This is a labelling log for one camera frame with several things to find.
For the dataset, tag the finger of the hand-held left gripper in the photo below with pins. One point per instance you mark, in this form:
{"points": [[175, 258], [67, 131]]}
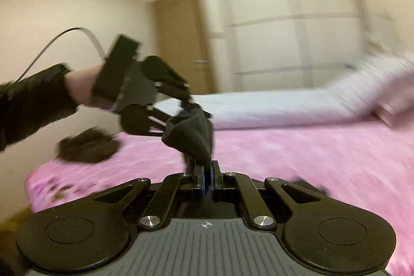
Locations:
{"points": [[158, 120], [179, 88]]}

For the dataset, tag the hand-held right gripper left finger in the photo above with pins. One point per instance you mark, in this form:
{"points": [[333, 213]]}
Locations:
{"points": [[201, 183]]}

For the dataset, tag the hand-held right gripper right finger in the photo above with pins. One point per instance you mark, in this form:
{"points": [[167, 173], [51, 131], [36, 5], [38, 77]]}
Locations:
{"points": [[212, 183]]}

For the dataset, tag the dark grey t-shirt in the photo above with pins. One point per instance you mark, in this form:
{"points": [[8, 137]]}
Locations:
{"points": [[194, 140]]}

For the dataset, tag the person's left forearm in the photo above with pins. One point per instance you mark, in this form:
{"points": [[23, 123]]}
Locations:
{"points": [[32, 101]]}

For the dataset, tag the wooden door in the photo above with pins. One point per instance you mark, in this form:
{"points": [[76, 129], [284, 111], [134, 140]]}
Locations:
{"points": [[181, 36]]}

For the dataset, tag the dark brown garment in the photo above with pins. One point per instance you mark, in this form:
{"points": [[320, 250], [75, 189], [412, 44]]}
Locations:
{"points": [[87, 146]]}

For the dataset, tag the pink floral blanket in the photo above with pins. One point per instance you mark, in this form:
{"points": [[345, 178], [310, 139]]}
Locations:
{"points": [[291, 153]]}

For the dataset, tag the white striped quilt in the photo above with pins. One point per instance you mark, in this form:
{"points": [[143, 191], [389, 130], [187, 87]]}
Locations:
{"points": [[275, 108]]}

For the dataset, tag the white wardrobe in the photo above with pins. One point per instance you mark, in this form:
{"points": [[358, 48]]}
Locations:
{"points": [[291, 36]]}

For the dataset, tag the folded pink bedding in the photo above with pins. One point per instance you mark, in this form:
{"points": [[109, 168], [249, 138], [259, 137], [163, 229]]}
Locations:
{"points": [[388, 111]]}

